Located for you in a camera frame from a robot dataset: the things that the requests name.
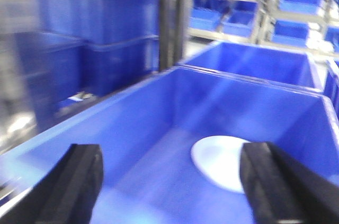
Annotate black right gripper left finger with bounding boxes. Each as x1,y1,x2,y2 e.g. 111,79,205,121
1,144,103,223

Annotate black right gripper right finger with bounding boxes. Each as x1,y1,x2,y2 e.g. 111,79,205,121
239,141,338,223

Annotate pale blue round plate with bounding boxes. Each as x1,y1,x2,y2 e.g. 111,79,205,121
191,135,249,194

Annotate metal shelf with blue bins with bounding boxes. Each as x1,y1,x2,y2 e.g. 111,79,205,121
189,0,338,57

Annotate large blue bin near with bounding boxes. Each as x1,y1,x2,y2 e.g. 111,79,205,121
1,68,338,223

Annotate stacked blue crates left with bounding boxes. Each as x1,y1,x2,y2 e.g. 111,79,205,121
15,0,160,119

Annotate black vertical post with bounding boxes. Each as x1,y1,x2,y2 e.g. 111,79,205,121
159,0,191,71

